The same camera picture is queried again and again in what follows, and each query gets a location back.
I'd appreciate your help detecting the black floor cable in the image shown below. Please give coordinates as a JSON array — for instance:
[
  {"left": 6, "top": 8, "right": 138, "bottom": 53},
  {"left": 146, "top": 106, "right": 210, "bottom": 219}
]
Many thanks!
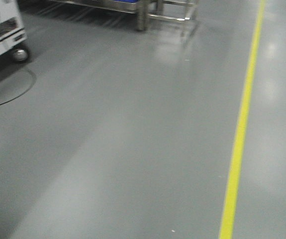
[{"left": 0, "top": 68, "right": 37, "bottom": 112}]

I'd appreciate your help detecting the white wheeled cart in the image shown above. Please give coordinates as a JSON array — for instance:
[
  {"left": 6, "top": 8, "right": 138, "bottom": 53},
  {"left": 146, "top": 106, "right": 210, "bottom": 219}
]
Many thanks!
[{"left": 0, "top": 0, "right": 31, "bottom": 63}]

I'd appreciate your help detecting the steel frame rack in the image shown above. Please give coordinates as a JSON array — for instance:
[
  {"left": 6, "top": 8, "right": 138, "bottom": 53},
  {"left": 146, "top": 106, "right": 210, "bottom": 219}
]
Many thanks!
[{"left": 59, "top": 0, "right": 199, "bottom": 31}]

